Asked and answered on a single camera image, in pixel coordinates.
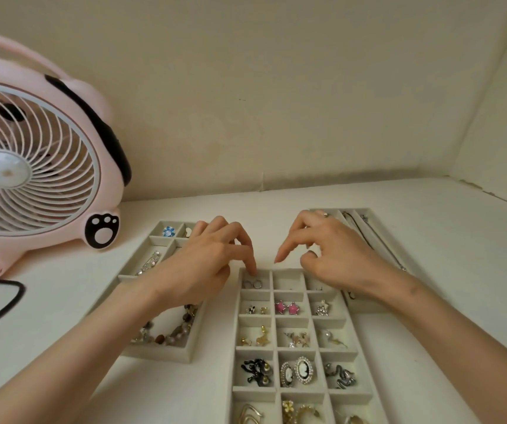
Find grey necklace tray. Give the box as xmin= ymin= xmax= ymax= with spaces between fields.
xmin=308 ymin=207 xmax=427 ymax=315

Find person's right hand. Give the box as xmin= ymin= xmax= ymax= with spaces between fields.
xmin=274 ymin=209 xmax=414 ymax=304

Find brown cord necklace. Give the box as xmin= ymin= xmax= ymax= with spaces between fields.
xmin=341 ymin=210 xmax=374 ymax=251

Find grey bracelet tray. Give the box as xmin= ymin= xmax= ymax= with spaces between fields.
xmin=87 ymin=220 xmax=206 ymax=365

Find grey earring grid tray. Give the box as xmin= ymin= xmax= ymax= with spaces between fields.
xmin=226 ymin=267 xmax=389 ymax=424

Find silver snake earring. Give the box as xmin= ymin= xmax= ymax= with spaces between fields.
xmin=323 ymin=364 xmax=358 ymax=390

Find silver necklace pink charm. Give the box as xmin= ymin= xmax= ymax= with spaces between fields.
xmin=359 ymin=214 xmax=408 ymax=273

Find white table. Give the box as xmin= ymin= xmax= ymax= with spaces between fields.
xmin=0 ymin=176 xmax=507 ymax=424

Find pearl drop earring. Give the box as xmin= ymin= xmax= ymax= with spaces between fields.
xmin=322 ymin=330 xmax=348 ymax=349

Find pink bow stud earring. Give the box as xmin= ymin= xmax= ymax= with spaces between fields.
xmin=285 ymin=332 xmax=311 ymax=349

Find person's left forearm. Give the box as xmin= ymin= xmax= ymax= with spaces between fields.
xmin=0 ymin=279 xmax=171 ymax=424

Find gold heart hoop earring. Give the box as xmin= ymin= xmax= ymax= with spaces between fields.
xmin=235 ymin=403 xmax=265 ymax=424

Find brown stone bead bracelet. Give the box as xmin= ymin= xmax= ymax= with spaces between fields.
xmin=130 ymin=303 xmax=199 ymax=347

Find gold chunky hoop earring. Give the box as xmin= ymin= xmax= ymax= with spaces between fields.
xmin=282 ymin=399 xmax=321 ymax=424

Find person's left hand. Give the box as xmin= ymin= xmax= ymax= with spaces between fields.
xmin=145 ymin=215 xmax=258 ymax=312

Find pink animal-shaped desk fan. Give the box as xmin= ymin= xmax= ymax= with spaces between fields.
xmin=0 ymin=28 xmax=133 ymax=281

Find oval cameo earring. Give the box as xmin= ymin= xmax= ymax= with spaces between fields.
xmin=279 ymin=362 xmax=297 ymax=389
xmin=295 ymin=356 xmax=316 ymax=386

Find person's right forearm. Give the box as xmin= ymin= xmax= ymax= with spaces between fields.
xmin=385 ymin=272 xmax=507 ymax=424

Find black bow earrings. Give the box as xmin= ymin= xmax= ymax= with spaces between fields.
xmin=240 ymin=358 xmax=275 ymax=387

